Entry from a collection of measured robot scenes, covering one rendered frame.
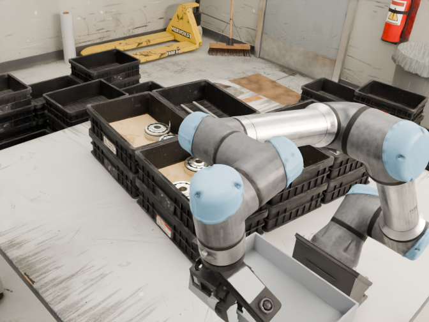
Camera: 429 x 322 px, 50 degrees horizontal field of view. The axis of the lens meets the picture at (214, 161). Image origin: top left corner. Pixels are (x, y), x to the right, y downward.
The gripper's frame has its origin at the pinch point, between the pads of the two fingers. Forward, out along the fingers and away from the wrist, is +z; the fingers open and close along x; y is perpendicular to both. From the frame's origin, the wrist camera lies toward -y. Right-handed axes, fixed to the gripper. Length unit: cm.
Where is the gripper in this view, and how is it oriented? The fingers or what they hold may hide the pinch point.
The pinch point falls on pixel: (238, 318)
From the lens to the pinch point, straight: 91.0
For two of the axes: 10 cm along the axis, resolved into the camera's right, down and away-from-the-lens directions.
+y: -7.5, -4.1, 5.2
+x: -6.6, 5.6, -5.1
